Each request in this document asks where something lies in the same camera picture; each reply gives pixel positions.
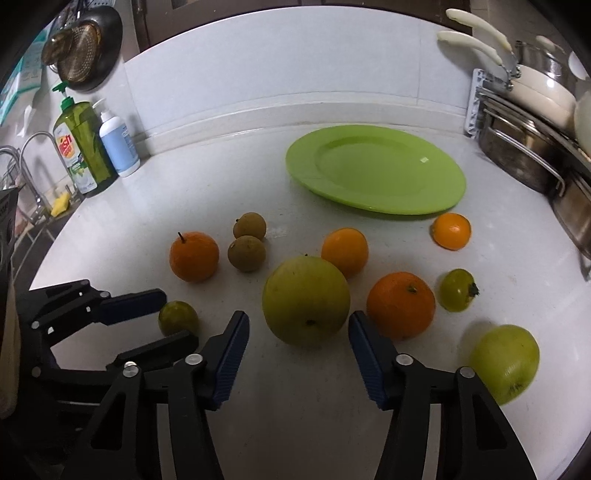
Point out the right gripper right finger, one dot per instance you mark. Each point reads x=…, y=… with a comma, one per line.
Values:
x=476, y=439

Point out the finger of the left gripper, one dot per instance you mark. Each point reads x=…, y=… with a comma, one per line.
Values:
x=56, y=312
x=158, y=354

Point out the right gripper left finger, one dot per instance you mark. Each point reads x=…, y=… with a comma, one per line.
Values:
x=192, y=386

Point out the small green persimmon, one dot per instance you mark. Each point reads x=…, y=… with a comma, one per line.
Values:
x=457, y=290
x=177, y=316

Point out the green apple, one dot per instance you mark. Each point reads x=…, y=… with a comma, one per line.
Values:
x=506, y=359

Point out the orange tangerine with stem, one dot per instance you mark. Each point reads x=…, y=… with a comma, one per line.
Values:
x=193, y=256

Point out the brown longan fruit front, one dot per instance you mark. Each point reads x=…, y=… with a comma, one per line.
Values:
x=247, y=253

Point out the brown longan fruit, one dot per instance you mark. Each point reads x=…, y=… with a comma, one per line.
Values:
x=250, y=224
x=247, y=253

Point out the large yellow-green pear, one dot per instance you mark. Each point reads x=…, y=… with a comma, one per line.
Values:
x=306, y=301

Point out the large orange tangerine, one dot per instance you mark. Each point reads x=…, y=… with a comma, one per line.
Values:
x=401, y=305

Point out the small orange tangerine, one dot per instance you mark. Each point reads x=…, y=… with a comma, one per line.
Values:
x=347, y=249

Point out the small orange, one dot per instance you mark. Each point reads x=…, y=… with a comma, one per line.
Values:
x=451, y=231

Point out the chrome faucet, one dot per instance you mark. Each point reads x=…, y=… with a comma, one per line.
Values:
x=18, y=175

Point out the yellow sponge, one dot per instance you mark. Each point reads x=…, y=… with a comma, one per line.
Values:
x=61, y=204

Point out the green dish soap bottle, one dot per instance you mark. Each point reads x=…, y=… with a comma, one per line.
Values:
x=76, y=132

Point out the white blue pump bottle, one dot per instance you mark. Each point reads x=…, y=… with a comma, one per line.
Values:
x=116, y=140

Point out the teal paper box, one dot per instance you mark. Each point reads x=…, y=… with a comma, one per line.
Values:
x=24, y=82

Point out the steel pot lower right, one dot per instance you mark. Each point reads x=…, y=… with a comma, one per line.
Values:
x=572, y=209

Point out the copper strainer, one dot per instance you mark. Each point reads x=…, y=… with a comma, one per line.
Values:
x=72, y=52

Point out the green plate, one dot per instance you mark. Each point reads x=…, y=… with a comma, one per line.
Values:
x=377, y=169

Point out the black frying pan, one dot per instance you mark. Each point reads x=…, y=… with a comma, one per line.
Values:
x=110, y=27

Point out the steel pot lower left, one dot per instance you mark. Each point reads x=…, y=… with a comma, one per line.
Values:
x=528, y=158

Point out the white ceramic kettle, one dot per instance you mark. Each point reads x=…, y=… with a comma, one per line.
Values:
x=582, y=122

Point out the grey pot rack shelf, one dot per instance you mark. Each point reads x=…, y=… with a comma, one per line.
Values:
x=481, y=96

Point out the white cream saucepan lower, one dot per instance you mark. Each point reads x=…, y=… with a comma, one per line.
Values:
x=531, y=89

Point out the steel pot with lid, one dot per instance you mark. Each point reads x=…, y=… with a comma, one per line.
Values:
x=546, y=57

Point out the dark wooden window frame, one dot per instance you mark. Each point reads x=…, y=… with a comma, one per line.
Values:
x=158, y=20

